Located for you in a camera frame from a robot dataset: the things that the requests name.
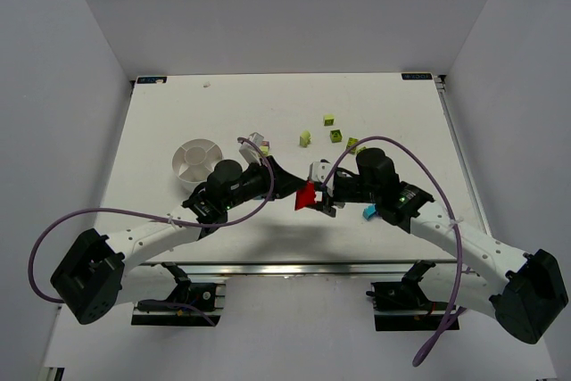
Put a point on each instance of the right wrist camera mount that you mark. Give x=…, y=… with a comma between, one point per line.
x=321, y=175

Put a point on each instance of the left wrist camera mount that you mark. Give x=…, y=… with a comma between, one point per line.
x=250, y=150

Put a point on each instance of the left blue corner label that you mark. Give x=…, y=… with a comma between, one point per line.
x=151, y=80

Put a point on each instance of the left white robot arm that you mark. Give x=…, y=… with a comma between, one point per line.
x=101, y=271

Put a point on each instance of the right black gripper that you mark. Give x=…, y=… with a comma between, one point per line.
x=348, y=186

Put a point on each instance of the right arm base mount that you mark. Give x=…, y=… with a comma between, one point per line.
x=398, y=303

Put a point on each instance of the light green lego brick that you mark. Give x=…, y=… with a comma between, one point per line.
x=305, y=138

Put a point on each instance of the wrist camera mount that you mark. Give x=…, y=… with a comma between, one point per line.
x=321, y=175
x=250, y=150

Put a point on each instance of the white divided round container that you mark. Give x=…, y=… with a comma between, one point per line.
x=194, y=161

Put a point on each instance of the red lego brick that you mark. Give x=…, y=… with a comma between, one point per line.
x=307, y=197

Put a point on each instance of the teal stepped lego brick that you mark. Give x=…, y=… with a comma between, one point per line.
x=370, y=212

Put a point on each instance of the green lego two stud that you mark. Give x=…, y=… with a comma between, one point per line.
x=352, y=145

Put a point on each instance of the lime lego cube top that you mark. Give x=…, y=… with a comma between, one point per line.
x=328, y=120

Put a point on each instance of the green printed lego cube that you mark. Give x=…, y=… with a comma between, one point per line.
x=336, y=136

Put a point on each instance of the right blue corner label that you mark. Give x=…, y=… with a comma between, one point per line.
x=416, y=76

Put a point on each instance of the blue corner label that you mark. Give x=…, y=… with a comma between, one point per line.
x=151, y=80
x=416, y=76

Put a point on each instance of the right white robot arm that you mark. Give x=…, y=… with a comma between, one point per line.
x=524, y=292

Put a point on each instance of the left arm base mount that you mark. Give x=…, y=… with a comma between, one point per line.
x=191, y=303

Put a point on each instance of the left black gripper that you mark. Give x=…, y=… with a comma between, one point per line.
x=271, y=176

